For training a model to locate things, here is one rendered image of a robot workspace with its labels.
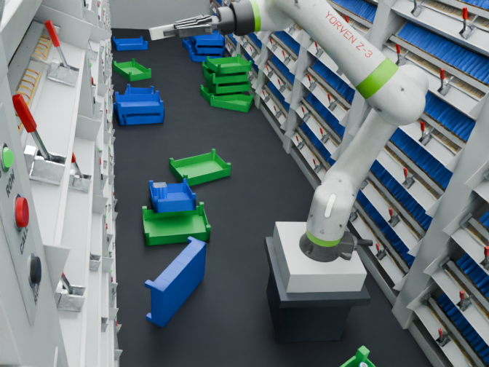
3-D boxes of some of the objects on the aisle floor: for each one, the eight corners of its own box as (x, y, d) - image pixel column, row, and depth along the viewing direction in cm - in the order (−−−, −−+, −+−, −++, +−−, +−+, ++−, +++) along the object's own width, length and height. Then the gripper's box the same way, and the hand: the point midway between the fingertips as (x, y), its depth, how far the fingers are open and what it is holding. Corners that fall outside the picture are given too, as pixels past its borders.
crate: (204, 277, 183) (206, 242, 171) (163, 328, 160) (163, 291, 148) (188, 270, 185) (189, 235, 174) (145, 319, 162) (144, 282, 151)
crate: (202, 214, 219) (203, 201, 214) (209, 239, 203) (210, 227, 198) (142, 218, 211) (142, 205, 206) (145, 246, 195) (145, 233, 190)
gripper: (238, 38, 121) (155, 54, 117) (228, 26, 131) (150, 41, 127) (235, 12, 116) (148, 27, 113) (225, 1, 126) (145, 14, 123)
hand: (162, 32), depth 120 cm, fingers closed
